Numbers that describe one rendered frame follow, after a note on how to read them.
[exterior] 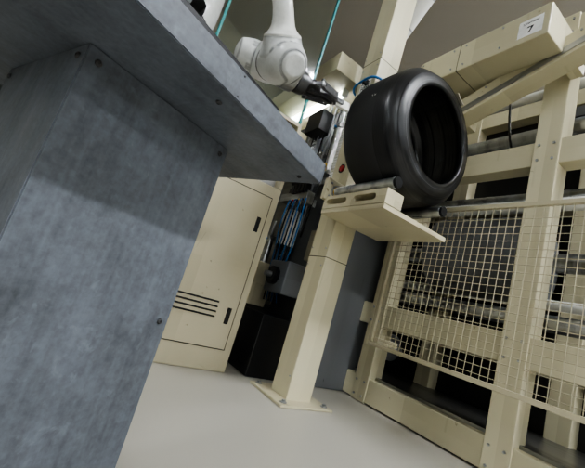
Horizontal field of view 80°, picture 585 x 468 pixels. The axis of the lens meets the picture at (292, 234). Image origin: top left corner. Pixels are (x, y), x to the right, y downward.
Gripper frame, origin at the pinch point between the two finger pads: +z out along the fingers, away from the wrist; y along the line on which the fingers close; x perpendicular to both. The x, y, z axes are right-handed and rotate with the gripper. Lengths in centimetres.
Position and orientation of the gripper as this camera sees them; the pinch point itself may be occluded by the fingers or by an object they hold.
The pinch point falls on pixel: (341, 104)
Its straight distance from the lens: 134.9
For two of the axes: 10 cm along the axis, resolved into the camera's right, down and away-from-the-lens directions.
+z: 8.3, 2.1, 5.2
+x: -1.7, 9.8, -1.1
